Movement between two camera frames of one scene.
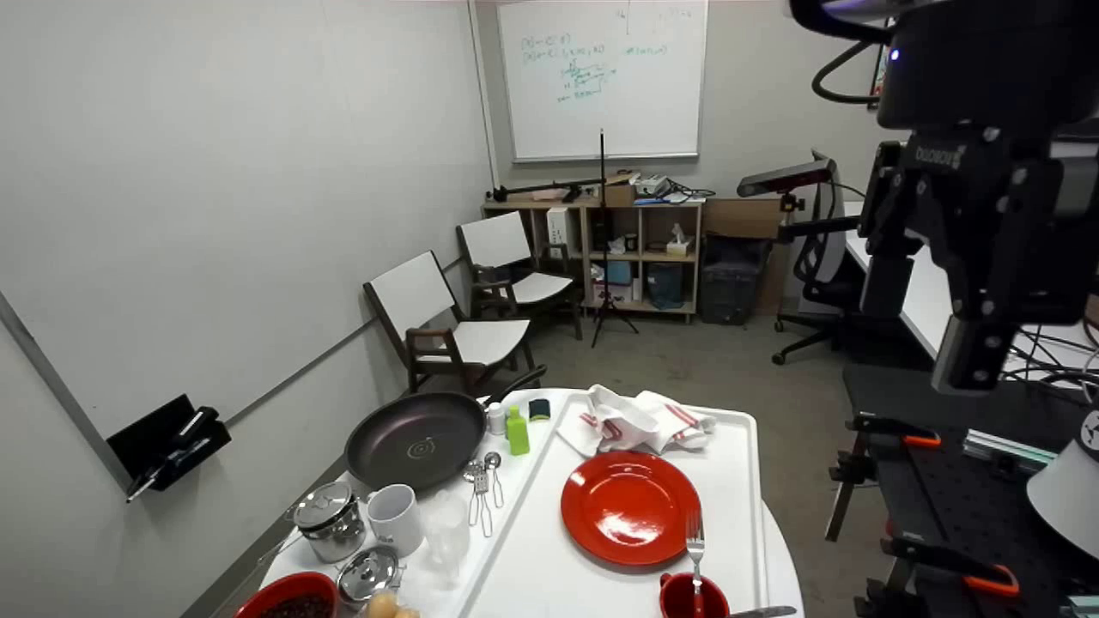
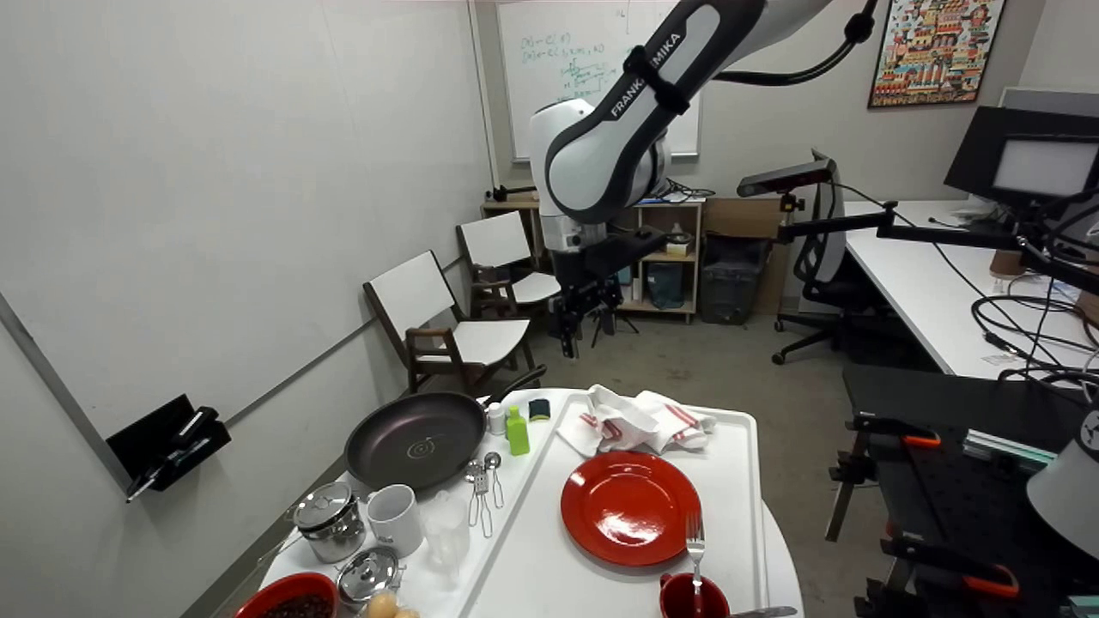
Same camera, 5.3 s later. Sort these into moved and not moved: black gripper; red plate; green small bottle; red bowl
Moved: black gripper
Not moved: red plate; red bowl; green small bottle
